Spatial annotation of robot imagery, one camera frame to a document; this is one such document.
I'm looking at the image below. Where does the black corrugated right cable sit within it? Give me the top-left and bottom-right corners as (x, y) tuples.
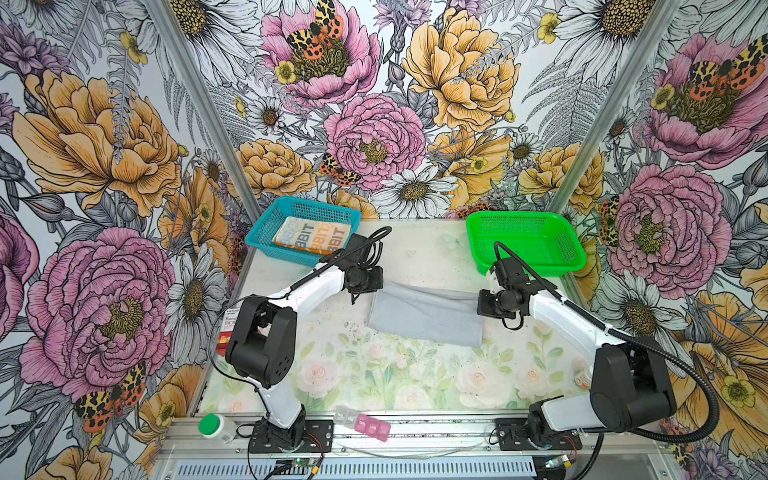
(493, 241), (720, 480)

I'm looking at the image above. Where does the aluminium front rail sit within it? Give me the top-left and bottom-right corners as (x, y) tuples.
(151, 410), (684, 479)

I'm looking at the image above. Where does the grey towel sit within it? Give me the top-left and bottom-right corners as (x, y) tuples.
(366, 282), (484, 347)

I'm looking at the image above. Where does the aluminium frame post right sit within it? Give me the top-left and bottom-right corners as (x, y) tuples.
(546, 0), (682, 214)

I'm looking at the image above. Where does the blue beige patterned towel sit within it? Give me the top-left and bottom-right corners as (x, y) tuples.
(272, 216), (351, 255)

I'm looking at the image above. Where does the aluminium frame post left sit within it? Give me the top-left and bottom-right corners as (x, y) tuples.
(147, 1), (263, 224)

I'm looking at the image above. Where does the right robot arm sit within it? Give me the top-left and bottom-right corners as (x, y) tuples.
(478, 257), (676, 447)

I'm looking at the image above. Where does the pink clear pill organizer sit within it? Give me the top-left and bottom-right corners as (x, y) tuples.
(334, 405), (391, 442)

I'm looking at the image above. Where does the green plastic basket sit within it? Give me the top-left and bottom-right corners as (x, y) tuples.
(466, 211), (587, 277)

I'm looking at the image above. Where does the red bandage box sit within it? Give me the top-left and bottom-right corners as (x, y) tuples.
(215, 306), (240, 357)

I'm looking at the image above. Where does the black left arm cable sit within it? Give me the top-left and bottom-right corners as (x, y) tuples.
(206, 226), (393, 397)

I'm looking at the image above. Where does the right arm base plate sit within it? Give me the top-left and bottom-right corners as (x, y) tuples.
(489, 417), (582, 451)

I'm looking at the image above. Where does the white bottle green cap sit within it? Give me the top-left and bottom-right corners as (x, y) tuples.
(198, 413), (238, 443)

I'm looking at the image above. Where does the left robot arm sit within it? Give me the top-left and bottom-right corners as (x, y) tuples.
(224, 226), (392, 451)

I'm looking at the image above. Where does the aluminium frame post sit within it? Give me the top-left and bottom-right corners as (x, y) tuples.
(147, 1), (263, 224)
(546, 0), (682, 214)

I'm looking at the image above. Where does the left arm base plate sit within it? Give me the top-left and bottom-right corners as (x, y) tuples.
(246, 419), (334, 454)

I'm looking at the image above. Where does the white orange label bottle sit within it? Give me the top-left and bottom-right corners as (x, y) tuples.
(574, 368), (592, 390)

